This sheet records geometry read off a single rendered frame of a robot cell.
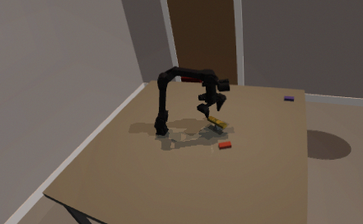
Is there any olive yellow bar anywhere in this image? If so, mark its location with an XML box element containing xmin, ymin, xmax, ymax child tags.
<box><xmin>207</xmin><ymin>116</ymin><xmax>226</xmax><ymax>129</ymax></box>

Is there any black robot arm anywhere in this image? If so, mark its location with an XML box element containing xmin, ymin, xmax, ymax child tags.
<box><xmin>154</xmin><ymin>66</ymin><xmax>230</xmax><ymax>136</ymax></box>

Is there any small purple block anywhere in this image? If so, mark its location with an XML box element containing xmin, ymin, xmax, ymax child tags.
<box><xmin>284</xmin><ymin>96</ymin><xmax>295</xmax><ymax>101</ymax></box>

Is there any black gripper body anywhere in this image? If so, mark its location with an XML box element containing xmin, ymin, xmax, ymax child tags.
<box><xmin>197</xmin><ymin>93</ymin><xmax>226</xmax><ymax>113</ymax></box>

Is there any red rectangular bar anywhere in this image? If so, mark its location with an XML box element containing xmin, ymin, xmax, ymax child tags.
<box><xmin>219</xmin><ymin>142</ymin><xmax>231</xmax><ymax>149</ymax></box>

